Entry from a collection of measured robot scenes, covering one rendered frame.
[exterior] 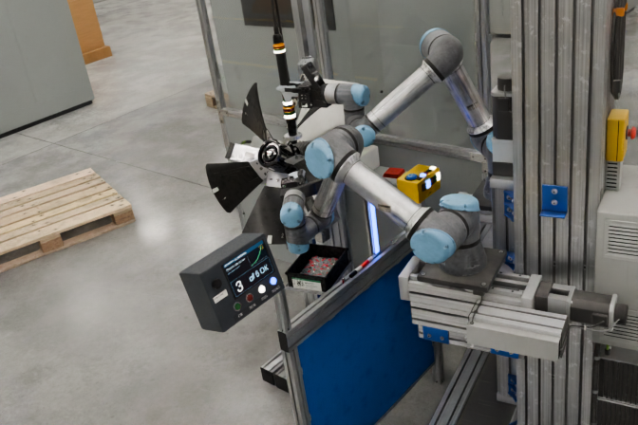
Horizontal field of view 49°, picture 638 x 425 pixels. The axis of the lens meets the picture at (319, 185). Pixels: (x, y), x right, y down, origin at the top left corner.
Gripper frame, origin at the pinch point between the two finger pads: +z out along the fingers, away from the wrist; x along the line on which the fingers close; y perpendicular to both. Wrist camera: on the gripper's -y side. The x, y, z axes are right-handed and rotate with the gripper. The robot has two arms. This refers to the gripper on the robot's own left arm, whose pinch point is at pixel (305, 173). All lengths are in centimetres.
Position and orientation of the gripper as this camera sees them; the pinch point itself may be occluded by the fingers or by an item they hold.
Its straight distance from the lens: 265.7
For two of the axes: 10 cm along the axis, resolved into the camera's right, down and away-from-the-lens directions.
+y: -9.7, 1.9, 1.5
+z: 0.6, -4.3, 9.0
